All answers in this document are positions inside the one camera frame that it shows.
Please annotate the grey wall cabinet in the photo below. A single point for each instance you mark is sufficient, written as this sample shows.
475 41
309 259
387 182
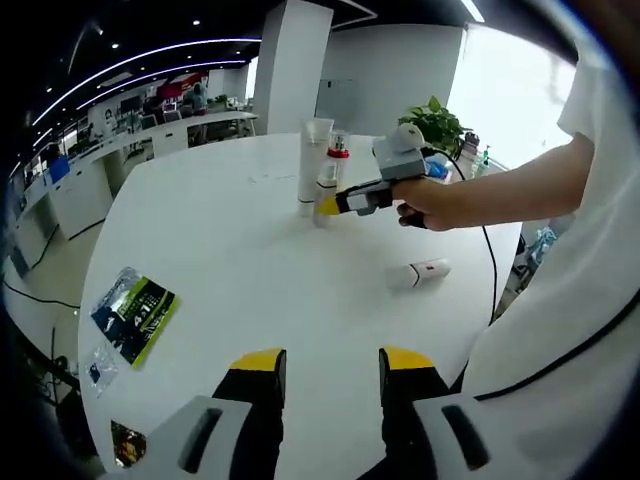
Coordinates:
339 97

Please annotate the black monitor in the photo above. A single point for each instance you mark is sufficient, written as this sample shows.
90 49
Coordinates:
131 104

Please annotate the blue box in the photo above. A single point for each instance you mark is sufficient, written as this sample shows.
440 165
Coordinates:
58 170

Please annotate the grey lid water bottle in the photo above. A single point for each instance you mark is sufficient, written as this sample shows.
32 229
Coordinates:
470 160

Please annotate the long white office desk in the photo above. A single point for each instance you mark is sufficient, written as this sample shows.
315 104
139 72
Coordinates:
215 119

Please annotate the small clear bag black item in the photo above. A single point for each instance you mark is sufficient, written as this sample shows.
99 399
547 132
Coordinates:
97 372

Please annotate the gold foil packet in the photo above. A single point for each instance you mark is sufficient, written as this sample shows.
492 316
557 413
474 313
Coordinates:
127 445

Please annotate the green bottle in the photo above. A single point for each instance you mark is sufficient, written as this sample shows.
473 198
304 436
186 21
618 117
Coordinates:
484 160

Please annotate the person's right hand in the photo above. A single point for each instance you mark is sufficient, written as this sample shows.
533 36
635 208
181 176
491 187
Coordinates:
440 205

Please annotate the green black packet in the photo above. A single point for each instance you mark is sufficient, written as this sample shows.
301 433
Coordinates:
140 320

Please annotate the white skincare tube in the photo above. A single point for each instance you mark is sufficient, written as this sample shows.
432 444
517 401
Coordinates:
310 165

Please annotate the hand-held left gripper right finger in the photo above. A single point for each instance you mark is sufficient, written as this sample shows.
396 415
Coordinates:
410 395

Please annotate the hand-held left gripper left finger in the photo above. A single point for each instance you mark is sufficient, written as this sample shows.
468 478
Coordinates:
250 390

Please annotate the green potted plant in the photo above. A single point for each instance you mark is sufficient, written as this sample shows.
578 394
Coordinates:
435 122

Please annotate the white skincare bottle red label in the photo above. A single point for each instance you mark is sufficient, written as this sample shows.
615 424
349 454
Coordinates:
415 275
327 182

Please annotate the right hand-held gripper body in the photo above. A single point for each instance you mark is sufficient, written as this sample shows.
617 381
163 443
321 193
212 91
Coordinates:
400 160

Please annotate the blue plastic packet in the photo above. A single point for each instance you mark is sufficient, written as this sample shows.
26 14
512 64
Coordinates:
442 170

